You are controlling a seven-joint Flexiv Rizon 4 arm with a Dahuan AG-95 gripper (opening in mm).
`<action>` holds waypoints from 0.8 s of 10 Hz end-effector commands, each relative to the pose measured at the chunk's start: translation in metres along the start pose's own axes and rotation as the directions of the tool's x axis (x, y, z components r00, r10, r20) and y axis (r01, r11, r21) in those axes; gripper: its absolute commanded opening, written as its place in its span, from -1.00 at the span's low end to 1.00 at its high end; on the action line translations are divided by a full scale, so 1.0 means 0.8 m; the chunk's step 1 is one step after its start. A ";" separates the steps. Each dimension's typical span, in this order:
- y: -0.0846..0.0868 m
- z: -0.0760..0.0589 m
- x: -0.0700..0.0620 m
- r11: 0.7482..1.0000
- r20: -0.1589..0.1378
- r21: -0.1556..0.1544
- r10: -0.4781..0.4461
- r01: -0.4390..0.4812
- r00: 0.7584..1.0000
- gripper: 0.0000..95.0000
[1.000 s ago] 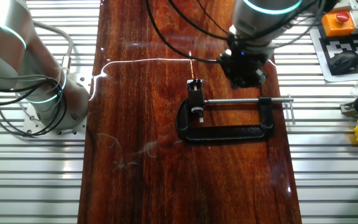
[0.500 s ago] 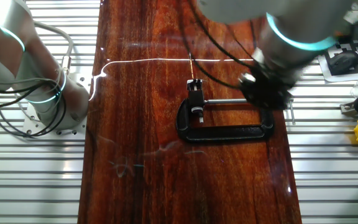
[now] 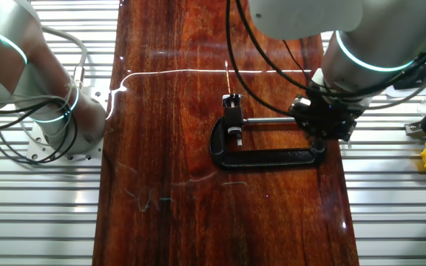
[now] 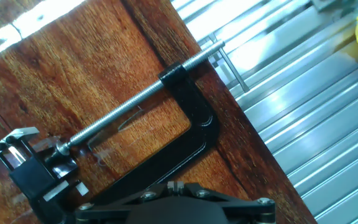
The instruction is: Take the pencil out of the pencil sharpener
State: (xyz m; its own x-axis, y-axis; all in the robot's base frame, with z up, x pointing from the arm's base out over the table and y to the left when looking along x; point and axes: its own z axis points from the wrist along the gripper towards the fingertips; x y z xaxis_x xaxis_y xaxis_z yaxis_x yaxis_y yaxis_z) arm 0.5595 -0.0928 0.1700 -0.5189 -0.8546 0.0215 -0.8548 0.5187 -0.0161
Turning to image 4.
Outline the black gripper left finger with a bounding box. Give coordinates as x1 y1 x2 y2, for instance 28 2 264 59
73 181 177 224

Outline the glossy wood grain board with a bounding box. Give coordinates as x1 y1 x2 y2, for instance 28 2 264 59
0 0 318 224

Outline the black pencil sharpener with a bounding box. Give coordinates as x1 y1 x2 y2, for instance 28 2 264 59
0 126 90 224

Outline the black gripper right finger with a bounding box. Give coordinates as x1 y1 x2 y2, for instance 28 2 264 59
175 181 276 224

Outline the black metal C-clamp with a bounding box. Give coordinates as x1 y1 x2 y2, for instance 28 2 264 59
87 39 251 208

